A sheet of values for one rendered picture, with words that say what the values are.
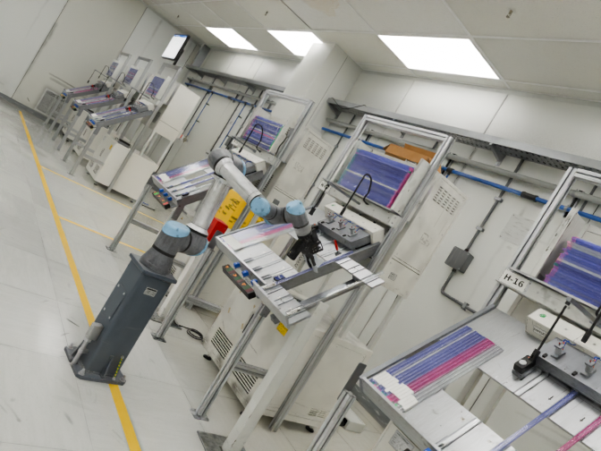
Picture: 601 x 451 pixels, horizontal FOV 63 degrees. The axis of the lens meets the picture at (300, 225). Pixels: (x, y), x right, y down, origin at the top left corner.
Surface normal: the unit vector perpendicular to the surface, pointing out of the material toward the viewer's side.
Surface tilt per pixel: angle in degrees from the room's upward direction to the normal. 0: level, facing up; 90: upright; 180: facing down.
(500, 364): 44
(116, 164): 90
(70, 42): 90
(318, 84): 90
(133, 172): 90
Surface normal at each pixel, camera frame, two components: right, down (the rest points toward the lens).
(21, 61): 0.51, 0.33
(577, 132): -0.69, -0.40
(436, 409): -0.11, -0.89
